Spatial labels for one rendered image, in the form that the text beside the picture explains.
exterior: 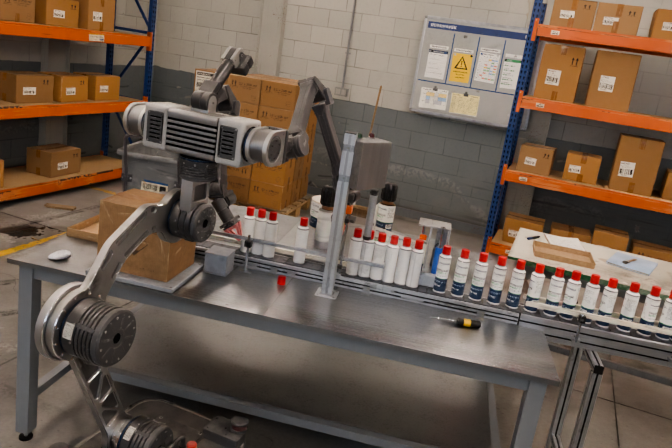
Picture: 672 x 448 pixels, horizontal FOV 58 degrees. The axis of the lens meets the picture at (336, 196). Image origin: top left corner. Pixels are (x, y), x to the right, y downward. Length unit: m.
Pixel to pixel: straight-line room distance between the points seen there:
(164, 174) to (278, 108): 1.58
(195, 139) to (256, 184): 4.08
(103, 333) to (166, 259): 0.58
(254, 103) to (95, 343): 4.44
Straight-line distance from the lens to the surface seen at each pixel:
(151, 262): 2.44
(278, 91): 6.00
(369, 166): 2.37
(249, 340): 3.41
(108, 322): 1.91
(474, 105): 6.77
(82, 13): 6.62
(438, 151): 7.00
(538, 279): 2.60
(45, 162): 6.52
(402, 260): 2.57
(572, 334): 2.67
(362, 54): 7.22
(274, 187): 6.11
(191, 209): 2.19
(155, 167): 4.92
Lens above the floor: 1.81
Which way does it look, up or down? 14 degrees down
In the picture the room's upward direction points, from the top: 9 degrees clockwise
